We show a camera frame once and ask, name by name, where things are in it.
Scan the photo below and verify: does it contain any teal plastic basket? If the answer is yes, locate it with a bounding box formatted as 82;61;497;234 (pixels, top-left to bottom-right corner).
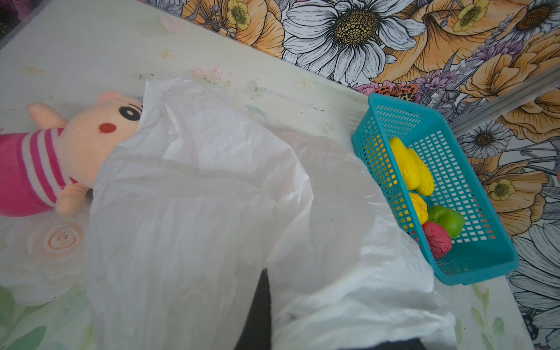
352;94;519;286

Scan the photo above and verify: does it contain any white plastic bag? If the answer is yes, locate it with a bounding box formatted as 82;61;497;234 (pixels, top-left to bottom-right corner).
86;78;456;349

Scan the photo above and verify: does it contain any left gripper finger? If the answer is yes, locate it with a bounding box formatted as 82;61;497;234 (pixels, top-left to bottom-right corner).
234;269;271;350

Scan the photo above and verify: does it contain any yellow star fruit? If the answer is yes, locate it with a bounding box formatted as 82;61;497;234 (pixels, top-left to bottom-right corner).
409;192;429;225

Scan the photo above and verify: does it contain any green fruit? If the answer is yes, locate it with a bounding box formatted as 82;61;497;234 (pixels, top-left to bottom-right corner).
428;206;465;239

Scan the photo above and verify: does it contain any pink red fruit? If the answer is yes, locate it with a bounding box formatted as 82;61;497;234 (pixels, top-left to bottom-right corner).
422;222;452;259

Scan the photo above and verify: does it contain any cartoon boy doll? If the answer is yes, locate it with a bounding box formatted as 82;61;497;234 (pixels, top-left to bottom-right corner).
1;92;143;218

